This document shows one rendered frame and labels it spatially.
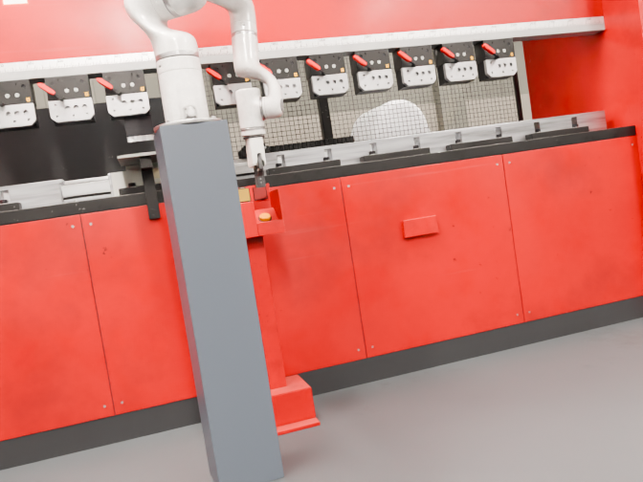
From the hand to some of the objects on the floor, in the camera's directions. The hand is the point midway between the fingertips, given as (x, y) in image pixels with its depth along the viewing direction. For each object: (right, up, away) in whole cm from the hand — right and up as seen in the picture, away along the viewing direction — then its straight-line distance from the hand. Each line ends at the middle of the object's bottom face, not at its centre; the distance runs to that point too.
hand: (260, 181), depth 214 cm
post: (+41, -72, +127) cm, 151 cm away
